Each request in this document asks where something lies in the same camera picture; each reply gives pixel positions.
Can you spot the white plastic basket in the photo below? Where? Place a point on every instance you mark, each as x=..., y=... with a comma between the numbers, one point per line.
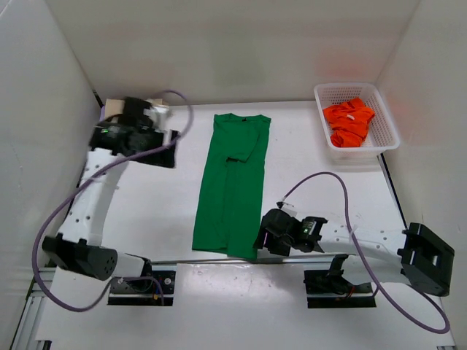
x=382, y=136

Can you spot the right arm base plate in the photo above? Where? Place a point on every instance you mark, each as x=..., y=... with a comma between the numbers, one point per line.
x=325, y=290

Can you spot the green t shirt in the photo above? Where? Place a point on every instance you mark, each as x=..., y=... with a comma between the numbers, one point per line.
x=231, y=194

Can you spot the aluminium table edge rail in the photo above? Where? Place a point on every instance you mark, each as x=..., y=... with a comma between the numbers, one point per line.
x=83, y=178

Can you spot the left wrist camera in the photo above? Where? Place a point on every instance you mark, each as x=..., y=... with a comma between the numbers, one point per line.
x=142, y=114

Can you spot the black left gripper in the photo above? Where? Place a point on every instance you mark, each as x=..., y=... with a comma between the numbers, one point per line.
x=165, y=158

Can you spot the white front cover board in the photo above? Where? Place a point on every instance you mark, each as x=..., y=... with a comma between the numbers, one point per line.
x=235, y=307

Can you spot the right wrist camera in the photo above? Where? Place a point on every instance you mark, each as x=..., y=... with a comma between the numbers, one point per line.
x=280, y=220

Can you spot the beige t shirt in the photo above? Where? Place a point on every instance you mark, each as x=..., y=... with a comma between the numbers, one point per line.
x=115, y=106

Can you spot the orange t shirt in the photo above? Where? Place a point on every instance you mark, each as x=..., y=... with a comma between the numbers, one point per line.
x=350, y=122

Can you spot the purple t shirt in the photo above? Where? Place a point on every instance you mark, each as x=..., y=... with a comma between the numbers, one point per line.
x=102, y=113

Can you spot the aluminium front rail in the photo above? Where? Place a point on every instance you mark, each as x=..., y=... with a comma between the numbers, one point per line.
x=264, y=258

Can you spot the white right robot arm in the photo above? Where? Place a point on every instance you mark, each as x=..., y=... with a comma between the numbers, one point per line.
x=415, y=256

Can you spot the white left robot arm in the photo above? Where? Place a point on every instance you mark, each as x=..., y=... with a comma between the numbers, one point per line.
x=77, y=246

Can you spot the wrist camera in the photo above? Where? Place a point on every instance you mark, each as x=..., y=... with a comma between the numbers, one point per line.
x=280, y=220
x=142, y=114

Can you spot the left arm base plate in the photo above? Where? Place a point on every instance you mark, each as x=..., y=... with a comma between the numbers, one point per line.
x=146, y=292

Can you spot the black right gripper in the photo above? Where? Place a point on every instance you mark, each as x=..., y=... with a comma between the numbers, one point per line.
x=282, y=250

